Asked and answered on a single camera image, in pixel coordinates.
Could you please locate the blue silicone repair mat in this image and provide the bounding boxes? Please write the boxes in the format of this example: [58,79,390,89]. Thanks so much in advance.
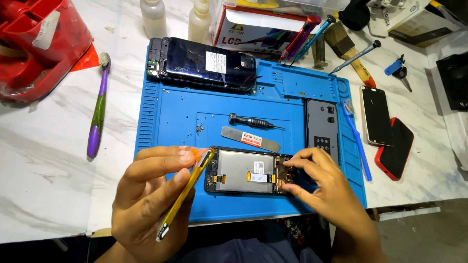
[134,45,368,223]

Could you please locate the white plastic bottle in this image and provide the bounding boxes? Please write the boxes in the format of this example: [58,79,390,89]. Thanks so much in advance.
[187,0,213,45]
[140,0,168,40]

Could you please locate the clear plastic storage box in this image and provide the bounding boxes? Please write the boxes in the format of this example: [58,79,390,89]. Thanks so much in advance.
[223,0,351,19]

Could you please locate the blue screwdriver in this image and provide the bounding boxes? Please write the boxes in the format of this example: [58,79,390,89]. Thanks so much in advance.
[288,14,337,68]

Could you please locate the black phone chassis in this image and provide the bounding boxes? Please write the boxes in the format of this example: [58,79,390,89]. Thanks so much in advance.
[146,37,164,80]

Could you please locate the keys with blue fob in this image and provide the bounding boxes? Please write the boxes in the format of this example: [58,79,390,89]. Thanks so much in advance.
[383,54,413,93]

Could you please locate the rusty metal cylinder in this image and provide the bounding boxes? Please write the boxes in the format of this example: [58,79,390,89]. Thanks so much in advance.
[312,34,329,70]

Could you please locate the blue toothbrush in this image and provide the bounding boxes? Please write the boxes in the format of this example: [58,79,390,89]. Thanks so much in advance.
[341,99,373,182]

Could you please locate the black round object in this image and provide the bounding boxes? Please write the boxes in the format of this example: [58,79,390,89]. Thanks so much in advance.
[338,0,372,32]

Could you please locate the red screwdriver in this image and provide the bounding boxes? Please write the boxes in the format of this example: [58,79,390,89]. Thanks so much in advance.
[279,14,322,61]

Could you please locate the grey screwdriver black cap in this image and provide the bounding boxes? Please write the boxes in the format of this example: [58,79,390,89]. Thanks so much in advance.
[328,39,382,76]

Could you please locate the black phone pale edge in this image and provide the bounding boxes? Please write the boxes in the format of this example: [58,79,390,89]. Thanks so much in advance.
[359,85,396,147]

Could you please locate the black precision screwdriver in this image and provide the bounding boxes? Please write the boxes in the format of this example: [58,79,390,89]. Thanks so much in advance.
[228,113,285,130]

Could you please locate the red white screen box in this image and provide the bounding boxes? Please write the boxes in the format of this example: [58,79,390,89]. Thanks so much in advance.
[210,0,319,56]

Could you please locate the orange paper sheet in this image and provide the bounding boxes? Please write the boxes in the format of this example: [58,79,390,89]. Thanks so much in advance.
[69,43,100,73]

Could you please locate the person's dark trousers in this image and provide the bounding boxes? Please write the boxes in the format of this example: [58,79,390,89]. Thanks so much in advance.
[172,215,331,263]

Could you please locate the dark blue phone back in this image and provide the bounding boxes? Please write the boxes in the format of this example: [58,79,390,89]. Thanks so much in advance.
[159,37,257,92]

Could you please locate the flat metal opening tool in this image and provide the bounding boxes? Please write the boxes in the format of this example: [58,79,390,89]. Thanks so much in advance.
[220,126,282,153]

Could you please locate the person's right hand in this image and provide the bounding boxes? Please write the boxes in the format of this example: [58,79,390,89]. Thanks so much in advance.
[280,147,371,239]

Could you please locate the phone in red case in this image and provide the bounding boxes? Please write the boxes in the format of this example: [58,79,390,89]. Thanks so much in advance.
[374,117,415,182]

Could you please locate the cardboard box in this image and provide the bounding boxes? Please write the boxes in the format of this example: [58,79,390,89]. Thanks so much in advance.
[382,0,462,49]

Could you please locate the person's left hand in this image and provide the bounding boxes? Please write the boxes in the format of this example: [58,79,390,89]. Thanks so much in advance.
[111,145,201,253]

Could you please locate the red plastic container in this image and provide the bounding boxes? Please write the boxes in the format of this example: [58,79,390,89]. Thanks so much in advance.
[0,0,95,104]

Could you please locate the grey phone back cover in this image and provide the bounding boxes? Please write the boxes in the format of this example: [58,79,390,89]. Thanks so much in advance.
[304,98,341,166]

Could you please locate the black phone frame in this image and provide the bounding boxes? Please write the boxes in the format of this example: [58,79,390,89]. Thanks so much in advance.
[204,146,297,196]

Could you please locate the purple green toothbrush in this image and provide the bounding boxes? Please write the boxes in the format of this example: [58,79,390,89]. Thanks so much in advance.
[87,53,112,160]

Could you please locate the wooden handle paint brush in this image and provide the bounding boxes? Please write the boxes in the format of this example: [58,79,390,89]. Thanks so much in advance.
[323,21,377,89]

